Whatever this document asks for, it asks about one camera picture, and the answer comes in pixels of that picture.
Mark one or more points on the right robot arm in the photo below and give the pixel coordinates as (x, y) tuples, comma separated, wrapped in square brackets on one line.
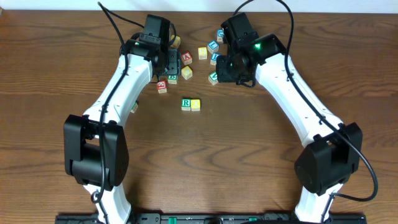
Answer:
[(331, 148)]

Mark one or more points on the yellow O letter block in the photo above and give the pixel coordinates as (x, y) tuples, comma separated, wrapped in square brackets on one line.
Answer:
[(195, 104)]

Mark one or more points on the green R letter block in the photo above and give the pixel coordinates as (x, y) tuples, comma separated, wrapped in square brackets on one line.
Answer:
[(186, 104)]

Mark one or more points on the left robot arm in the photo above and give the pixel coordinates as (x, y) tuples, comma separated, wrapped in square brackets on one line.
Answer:
[(96, 153)]

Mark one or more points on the blue L block lower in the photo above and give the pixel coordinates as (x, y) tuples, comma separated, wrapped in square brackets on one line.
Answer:
[(213, 60)]

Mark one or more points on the green 4 number block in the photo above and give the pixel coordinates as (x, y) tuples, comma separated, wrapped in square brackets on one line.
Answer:
[(134, 107)]

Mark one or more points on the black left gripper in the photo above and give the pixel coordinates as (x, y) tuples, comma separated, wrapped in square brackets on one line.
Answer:
[(173, 62)]

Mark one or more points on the blue D block top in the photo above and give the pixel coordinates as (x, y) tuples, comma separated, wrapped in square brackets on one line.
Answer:
[(219, 36)]

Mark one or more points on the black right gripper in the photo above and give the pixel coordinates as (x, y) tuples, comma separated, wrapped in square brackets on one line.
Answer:
[(224, 74)]

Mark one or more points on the yellow block beside Z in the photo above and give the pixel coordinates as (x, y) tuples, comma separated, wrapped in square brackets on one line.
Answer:
[(176, 41)]

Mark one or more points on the red A letter block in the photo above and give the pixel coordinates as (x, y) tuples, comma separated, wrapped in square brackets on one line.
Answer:
[(187, 58)]

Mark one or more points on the green B letter block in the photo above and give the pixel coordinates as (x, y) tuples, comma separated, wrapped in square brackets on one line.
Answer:
[(172, 79)]

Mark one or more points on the yellow S letter block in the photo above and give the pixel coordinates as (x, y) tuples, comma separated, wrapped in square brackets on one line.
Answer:
[(202, 53)]

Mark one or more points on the blue l block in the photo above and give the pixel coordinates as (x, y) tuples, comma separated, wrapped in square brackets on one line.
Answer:
[(213, 46), (213, 60)]

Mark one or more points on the blue L block upper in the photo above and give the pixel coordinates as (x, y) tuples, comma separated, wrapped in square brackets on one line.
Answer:
[(213, 46)]

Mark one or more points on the green V block centre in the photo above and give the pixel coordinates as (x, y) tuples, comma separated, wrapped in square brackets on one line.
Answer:
[(213, 78)]

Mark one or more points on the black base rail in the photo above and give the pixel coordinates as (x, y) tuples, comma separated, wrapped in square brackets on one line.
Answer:
[(277, 218)]

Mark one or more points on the yellow C letter block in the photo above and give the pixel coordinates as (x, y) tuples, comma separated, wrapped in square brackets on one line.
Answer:
[(186, 72)]

